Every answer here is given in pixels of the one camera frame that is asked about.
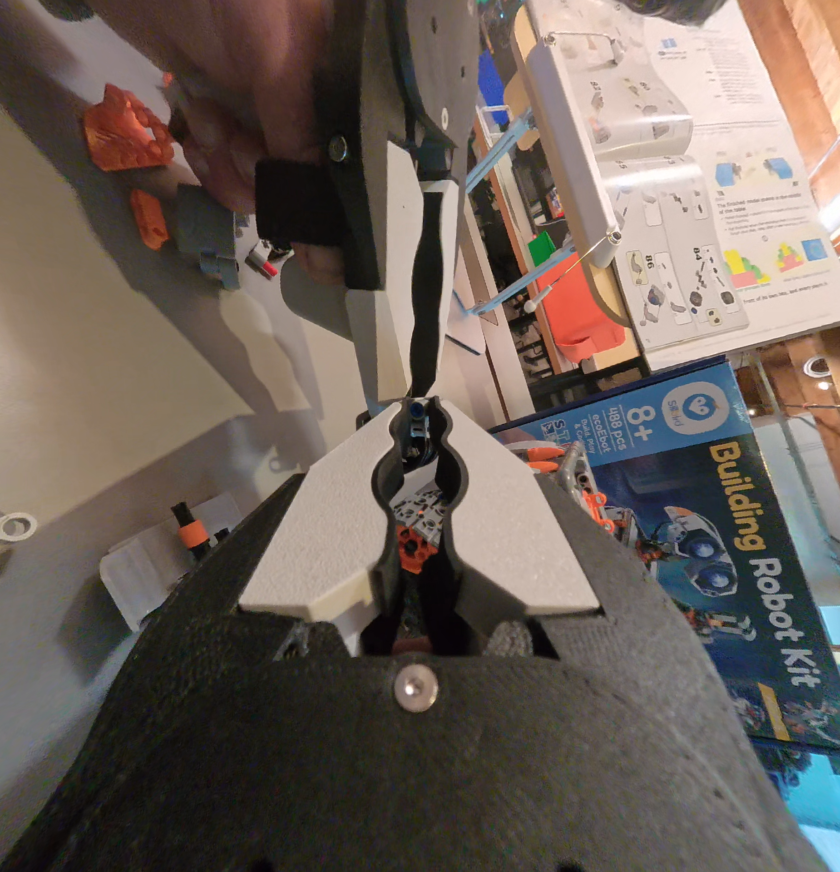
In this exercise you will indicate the white red toy pin piece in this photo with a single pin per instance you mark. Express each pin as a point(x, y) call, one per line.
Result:
point(260, 257)

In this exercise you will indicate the white book stand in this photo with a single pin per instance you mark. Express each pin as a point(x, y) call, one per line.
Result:
point(570, 157)

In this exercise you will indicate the grey toy canister panel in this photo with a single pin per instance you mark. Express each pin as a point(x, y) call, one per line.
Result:
point(202, 225)

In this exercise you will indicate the white instruction booklet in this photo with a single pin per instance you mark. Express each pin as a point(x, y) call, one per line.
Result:
point(733, 170)

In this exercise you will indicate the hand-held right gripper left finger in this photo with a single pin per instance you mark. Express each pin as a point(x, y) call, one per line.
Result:
point(324, 531)

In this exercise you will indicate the large orange ridged toy piece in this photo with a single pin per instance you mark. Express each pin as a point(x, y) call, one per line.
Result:
point(120, 136)

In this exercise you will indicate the grey tracked toy robot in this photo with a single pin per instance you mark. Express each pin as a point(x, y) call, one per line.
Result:
point(423, 514)

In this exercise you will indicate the black toy wheel assembly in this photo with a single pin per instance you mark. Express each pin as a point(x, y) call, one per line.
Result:
point(418, 409)

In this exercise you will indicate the green box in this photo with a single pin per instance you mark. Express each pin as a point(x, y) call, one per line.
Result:
point(542, 249)

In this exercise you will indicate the small orange toy piece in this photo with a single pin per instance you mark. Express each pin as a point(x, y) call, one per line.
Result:
point(149, 218)

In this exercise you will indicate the person's left hand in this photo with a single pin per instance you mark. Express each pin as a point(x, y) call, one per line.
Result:
point(243, 82)

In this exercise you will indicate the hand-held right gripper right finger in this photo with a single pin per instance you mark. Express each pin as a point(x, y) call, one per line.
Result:
point(515, 538)

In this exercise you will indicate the orange storage bin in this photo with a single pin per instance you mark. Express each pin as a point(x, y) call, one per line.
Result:
point(576, 320)

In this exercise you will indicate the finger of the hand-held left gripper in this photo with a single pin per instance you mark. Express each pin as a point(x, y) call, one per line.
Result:
point(448, 231)
point(382, 340)

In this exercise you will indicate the blue robot kit box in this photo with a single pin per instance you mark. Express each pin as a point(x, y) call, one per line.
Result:
point(733, 579)

